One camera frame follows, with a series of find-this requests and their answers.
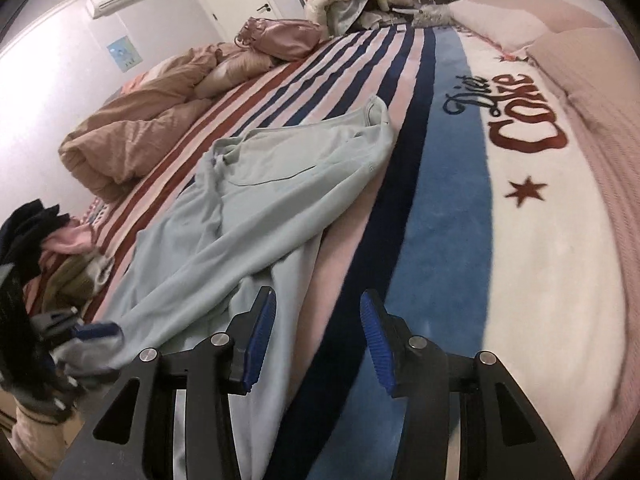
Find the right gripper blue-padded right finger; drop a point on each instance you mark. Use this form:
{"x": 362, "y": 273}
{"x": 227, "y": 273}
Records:
{"x": 501, "y": 434}

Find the brown-pink crumpled duvet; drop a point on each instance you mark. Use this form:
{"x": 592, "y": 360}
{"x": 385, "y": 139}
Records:
{"x": 130, "y": 134}

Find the pink shiny handbag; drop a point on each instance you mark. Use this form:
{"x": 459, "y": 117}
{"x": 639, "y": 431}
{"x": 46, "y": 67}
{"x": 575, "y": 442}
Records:
{"x": 286, "y": 40}

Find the pink ribbed pillow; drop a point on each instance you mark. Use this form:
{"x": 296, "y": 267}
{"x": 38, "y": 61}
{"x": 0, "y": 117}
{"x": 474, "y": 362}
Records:
{"x": 595, "y": 74}

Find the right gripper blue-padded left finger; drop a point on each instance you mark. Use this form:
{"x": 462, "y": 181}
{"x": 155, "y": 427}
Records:
{"x": 131, "y": 435}

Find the light blue sweater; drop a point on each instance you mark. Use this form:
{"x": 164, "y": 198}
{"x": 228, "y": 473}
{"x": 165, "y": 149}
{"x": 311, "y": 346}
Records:
{"x": 253, "y": 217}

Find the blue wall poster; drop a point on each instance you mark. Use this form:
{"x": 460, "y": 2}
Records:
{"x": 124, "y": 54}

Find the pile of dark and pink clothes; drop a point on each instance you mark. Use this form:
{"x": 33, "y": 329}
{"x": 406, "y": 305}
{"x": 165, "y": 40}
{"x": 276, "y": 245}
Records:
{"x": 56, "y": 257}

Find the striped Diet Coke blanket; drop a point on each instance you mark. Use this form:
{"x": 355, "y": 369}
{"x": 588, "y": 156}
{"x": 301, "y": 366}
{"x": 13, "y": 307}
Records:
{"x": 484, "y": 229}

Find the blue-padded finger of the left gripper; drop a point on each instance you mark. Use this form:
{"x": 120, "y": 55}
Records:
{"x": 86, "y": 332}

